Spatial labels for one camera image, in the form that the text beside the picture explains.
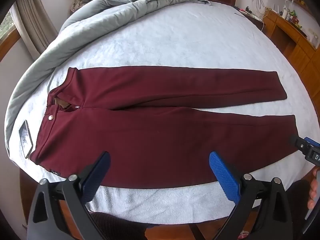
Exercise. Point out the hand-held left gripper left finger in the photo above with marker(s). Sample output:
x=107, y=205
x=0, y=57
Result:
x=98, y=173

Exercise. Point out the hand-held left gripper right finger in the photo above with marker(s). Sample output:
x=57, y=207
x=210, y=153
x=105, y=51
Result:
x=225, y=177

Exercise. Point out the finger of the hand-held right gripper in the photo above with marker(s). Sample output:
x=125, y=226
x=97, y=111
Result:
x=298, y=143

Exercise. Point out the maroon pants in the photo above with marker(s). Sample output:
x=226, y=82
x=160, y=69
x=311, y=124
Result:
x=150, y=130

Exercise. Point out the person's right hand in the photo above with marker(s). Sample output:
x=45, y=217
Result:
x=313, y=190

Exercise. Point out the person's dark knit clothing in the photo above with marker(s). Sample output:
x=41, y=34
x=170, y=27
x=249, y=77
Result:
x=115, y=226

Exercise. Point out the smartphone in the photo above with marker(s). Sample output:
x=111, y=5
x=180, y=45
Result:
x=25, y=140

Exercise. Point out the wooden desk cabinet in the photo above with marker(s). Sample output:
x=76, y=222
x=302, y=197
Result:
x=300, y=55

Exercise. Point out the white bed sheet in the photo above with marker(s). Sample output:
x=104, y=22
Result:
x=175, y=42

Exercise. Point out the wooden framed window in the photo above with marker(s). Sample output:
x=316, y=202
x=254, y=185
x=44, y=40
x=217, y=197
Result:
x=8, y=40

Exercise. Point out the grey duvet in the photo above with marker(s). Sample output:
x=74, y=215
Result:
x=100, y=12

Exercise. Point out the beige curtain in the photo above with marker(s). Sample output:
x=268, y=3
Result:
x=32, y=25

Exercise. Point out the patterned pillow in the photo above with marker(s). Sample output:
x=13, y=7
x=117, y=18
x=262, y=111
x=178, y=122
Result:
x=83, y=0

